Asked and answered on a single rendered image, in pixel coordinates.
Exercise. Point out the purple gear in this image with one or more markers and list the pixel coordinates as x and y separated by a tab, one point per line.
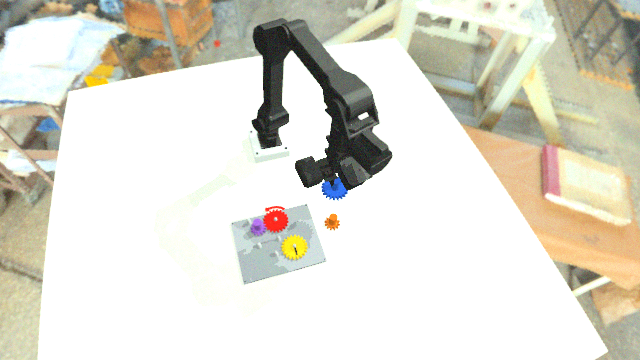
258	228

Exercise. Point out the red gear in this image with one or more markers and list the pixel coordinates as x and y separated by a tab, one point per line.
275	225

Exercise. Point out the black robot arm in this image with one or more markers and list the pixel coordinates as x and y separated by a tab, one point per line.
345	95

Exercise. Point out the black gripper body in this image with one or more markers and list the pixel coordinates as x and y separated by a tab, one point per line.
312	173

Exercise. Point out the yellow gear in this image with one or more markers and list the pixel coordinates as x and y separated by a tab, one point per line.
294	252

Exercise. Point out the blue gear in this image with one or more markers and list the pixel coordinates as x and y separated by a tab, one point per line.
336	191

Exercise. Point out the orange gear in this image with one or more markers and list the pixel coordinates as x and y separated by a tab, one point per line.
332	222

